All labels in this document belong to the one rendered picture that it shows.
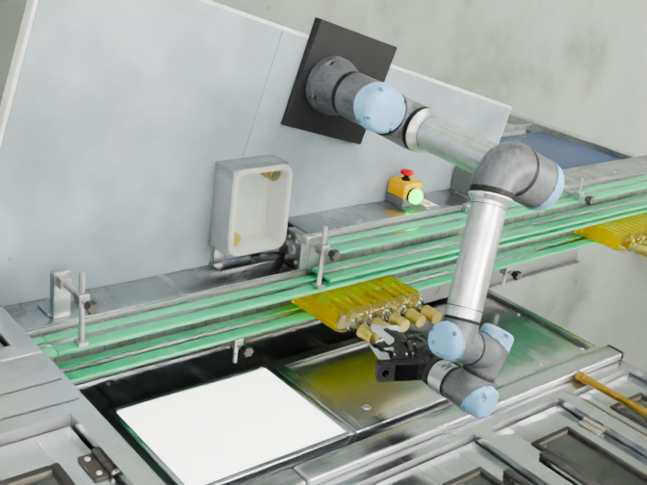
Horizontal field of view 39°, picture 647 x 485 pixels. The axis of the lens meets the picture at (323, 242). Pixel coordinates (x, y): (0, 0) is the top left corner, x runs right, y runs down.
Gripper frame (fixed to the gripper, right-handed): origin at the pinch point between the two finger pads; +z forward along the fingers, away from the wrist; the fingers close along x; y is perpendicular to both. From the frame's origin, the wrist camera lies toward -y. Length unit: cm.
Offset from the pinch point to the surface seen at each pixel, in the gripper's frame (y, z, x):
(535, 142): 149, 72, 11
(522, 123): 166, 92, 11
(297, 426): -26.5, -7.0, -12.2
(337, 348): 4.1, 15.6, -12.4
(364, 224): 20.9, 28.8, 14.5
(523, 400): 33.2, -23.2, -15.8
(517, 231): 80, 22, 5
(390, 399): 0.4, -8.7, -13.0
